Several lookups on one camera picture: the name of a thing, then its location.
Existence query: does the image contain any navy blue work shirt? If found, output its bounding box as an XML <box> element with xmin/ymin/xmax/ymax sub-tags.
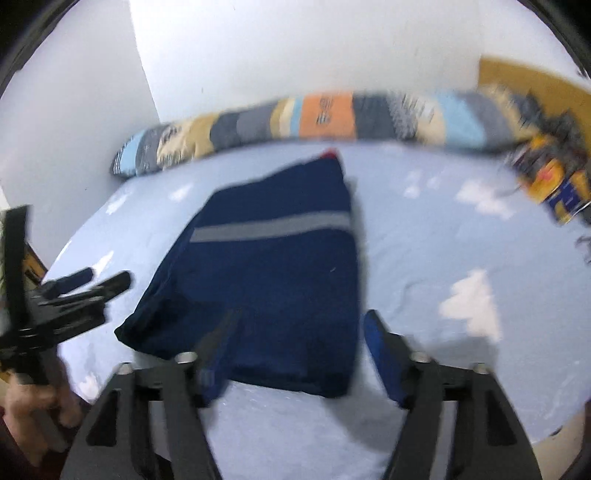
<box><xmin>115</xmin><ymin>151</ymin><xmax>361</xmax><ymax>398</ymax></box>

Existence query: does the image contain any person's left hand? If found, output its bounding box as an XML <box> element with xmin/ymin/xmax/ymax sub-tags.
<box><xmin>3</xmin><ymin>359</ymin><xmax>83</xmax><ymax>467</ymax></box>

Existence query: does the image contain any colourful yellow blue cloth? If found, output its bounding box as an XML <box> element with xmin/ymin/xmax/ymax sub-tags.
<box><xmin>507</xmin><ymin>94</ymin><xmax>590</xmax><ymax>225</ymax></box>

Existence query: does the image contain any patchwork patterned long pillow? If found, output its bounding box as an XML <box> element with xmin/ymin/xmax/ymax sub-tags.
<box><xmin>110</xmin><ymin>86</ymin><xmax>540</xmax><ymax>178</ymax></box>

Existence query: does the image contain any wooden headboard panel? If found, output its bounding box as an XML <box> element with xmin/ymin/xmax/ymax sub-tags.
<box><xmin>478</xmin><ymin>56</ymin><xmax>590</xmax><ymax>125</ymax></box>

